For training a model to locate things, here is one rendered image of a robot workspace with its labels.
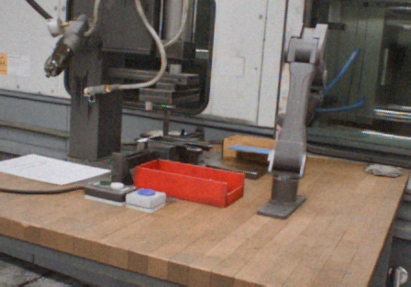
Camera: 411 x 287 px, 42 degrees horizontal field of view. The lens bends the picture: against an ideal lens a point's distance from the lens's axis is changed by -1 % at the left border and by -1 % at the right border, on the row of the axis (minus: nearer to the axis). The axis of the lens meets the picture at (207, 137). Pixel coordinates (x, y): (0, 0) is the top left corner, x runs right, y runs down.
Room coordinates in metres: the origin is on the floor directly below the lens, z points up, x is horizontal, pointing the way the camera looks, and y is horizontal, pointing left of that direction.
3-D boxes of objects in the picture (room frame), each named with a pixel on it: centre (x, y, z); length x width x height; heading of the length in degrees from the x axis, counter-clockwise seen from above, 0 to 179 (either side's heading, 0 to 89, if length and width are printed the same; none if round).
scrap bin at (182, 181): (1.32, 0.04, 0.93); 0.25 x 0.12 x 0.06; 66
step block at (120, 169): (1.34, 0.21, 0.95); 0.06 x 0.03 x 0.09; 156
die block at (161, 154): (1.57, 0.11, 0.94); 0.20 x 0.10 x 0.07; 156
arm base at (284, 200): (1.26, -0.19, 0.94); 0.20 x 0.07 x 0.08; 156
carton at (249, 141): (1.76, -0.19, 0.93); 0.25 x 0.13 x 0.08; 66
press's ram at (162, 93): (1.59, 0.18, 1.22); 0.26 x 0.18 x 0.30; 66
